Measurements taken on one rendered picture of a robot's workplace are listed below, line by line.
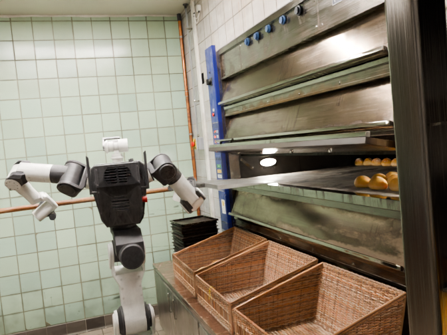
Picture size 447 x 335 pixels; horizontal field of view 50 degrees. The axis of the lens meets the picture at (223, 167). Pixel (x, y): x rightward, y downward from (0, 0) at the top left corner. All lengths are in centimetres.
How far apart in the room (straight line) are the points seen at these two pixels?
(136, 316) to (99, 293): 182
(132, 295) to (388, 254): 123
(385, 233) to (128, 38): 294
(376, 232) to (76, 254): 276
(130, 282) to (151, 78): 221
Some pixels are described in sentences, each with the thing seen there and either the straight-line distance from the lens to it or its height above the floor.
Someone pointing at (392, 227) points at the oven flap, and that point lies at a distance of 192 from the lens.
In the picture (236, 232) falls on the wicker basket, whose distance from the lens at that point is 332.
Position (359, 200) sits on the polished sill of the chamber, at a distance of 203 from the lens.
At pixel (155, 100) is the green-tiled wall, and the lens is 418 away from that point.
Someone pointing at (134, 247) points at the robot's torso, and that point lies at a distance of 221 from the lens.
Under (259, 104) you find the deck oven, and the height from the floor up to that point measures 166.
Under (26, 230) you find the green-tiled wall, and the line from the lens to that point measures 412.
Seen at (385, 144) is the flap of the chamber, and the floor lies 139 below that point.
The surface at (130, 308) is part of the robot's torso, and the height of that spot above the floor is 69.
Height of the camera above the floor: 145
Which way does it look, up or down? 3 degrees down
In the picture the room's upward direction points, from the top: 5 degrees counter-clockwise
